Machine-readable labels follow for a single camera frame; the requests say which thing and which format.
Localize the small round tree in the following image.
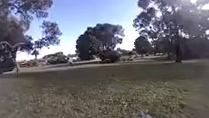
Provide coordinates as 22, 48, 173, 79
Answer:
134, 34, 153, 57

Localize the large dark round tree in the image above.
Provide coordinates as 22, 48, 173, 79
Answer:
74, 21, 127, 62

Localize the red car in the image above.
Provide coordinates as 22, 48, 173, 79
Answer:
18, 59, 39, 68

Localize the dark vehicle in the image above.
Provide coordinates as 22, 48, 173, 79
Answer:
45, 53, 70, 66

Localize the tall tree with thin crown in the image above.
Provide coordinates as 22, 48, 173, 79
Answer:
131, 0, 209, 65

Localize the dark round bush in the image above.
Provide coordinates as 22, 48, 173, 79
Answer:
99, 48, 123, 64

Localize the pale road strip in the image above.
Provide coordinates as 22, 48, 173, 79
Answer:
13, 56, 209, 74

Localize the dark hedge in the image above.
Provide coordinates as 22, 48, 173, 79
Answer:
0, 58, 17, 75

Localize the green grass field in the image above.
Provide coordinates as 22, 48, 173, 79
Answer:
0, 59, 209, 118

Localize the tall tree with bent branch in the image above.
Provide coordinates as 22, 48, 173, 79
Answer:
0, 0, 65, 76

